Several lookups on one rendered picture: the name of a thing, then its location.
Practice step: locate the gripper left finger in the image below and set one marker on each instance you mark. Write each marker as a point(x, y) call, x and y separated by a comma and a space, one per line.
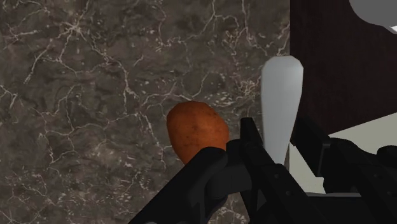
point(217, 183)

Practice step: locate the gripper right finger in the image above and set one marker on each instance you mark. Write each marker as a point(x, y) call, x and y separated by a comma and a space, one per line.
point(350, 167)

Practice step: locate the brown potato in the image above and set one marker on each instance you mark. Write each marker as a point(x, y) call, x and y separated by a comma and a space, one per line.
point(197, 130)

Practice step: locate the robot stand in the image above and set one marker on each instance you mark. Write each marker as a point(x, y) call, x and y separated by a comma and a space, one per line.
point(347, 74)

